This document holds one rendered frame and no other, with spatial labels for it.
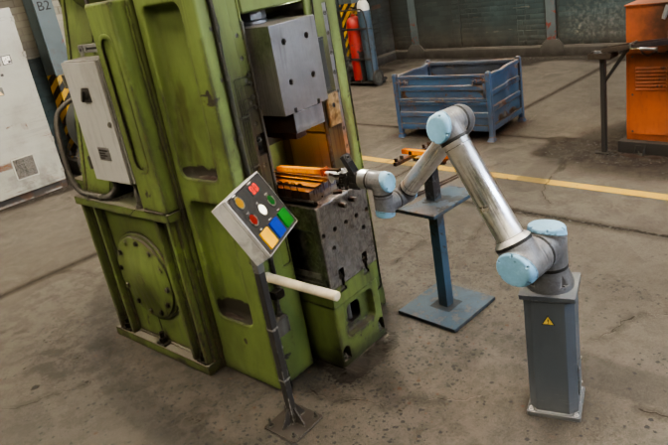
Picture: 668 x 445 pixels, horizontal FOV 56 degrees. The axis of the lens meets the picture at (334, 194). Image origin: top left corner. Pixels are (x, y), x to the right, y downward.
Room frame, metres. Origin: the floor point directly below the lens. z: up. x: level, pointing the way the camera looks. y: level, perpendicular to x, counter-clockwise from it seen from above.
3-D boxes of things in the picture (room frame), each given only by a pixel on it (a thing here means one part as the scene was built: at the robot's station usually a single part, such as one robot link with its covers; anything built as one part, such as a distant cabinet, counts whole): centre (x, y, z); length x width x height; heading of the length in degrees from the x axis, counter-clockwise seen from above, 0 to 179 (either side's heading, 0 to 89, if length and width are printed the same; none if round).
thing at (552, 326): (2.27, -0.81, 0.30); 0.22 x 0.22 x 0.60; 62
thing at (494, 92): (6.81, -1.53, 0.36); 1.20 x 0.80 x 0.72; 47
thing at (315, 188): (3.04, 0.20, 0.96); 0.42 x 0.20 x 0.09; 47
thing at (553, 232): (2.26, -0.80, 0.79); 0.17 x 0.15 x 0.18; 131
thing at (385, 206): (2.69, -0.23, 0.91); 0.12 x 0.09 x 0.12; 131
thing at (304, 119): (3.04, 0.20, 1.32); 0.42 x 0.20 x 0.10; 47
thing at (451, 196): (3.21, -0.53, 0.67); 0.40 x 0.30 x 0.02; 131
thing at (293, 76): (3.07, 0.17, 1.56); 0.42 x 0.39 x 0.40; 47
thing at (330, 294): (2.58, 0.22, 0.62); 0.44 x 0.05 x 0.05; 47
